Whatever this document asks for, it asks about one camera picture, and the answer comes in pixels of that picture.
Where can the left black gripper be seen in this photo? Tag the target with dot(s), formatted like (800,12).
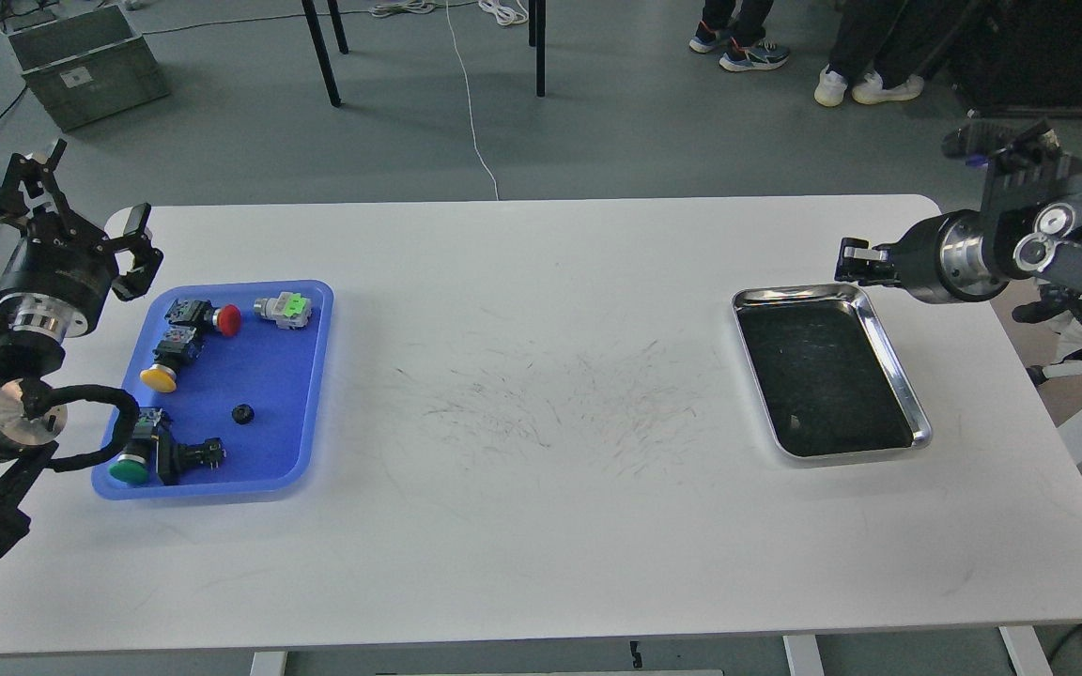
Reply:
(48,286)

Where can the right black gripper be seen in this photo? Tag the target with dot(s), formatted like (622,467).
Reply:
(912,264)

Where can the black gear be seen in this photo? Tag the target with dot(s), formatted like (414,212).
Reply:
(242,414)

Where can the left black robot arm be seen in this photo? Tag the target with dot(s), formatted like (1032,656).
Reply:
(33,414)

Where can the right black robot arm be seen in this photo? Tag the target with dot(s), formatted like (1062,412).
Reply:
(1029,224)

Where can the silver metal tray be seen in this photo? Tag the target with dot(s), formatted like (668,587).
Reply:
(831,385)

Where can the blue plastic tray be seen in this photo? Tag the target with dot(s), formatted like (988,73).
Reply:
(277,372)

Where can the white sneaker right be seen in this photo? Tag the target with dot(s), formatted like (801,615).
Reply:
(872,90)

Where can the white sneaker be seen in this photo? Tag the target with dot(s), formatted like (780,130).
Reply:
(872,90)
(831,88)

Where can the white sneaker left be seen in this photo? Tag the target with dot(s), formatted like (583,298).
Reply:
(831,88)

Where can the blue sneaker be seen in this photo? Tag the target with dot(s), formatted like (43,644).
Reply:
(760,56)

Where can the black equipment case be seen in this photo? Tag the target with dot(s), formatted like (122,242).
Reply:
(1020,58)

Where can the black table leg left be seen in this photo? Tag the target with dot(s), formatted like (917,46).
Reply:
(334,15)

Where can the black table leg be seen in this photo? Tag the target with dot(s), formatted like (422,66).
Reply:
(537,35)
(334,15)

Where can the black table leg right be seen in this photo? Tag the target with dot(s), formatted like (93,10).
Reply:
(537,35)

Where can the yellow push button switch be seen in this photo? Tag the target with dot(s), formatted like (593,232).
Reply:
(179,347)

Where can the red push button switch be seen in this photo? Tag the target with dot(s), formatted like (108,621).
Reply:
(203,315)

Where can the green grey switch module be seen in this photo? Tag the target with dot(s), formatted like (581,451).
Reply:
(287,310)

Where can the green push button switch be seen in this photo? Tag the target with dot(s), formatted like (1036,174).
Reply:
(151,437)

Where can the black switch component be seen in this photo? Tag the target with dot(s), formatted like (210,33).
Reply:
(174,458)

